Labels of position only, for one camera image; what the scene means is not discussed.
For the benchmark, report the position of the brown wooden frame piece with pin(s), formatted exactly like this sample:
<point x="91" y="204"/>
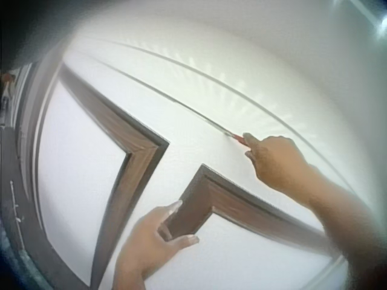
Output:
<point x="121" y="130"/>
<point x="229" y="201"/>

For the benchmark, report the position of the person's left hand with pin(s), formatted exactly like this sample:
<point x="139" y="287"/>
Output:
<point x="145" y="238"/>

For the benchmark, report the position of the grey window frame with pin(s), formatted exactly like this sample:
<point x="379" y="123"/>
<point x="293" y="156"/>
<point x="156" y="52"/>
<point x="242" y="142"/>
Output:
<point x="27" y="169"/>

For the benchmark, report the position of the person's right hand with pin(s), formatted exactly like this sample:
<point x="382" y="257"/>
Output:
<point x="276" y="163"/>

